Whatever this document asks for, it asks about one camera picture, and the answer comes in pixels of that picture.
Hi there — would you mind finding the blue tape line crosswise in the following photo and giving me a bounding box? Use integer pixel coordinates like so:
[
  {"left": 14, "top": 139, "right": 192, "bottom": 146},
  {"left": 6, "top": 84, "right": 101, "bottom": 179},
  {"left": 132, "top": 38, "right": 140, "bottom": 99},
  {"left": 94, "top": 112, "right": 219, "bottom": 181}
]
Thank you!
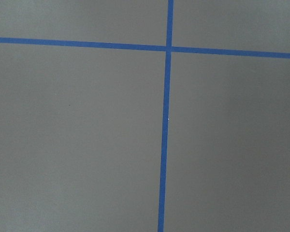
[{"left": 0, "top": 37, "right": 290, "bottom": 59}]

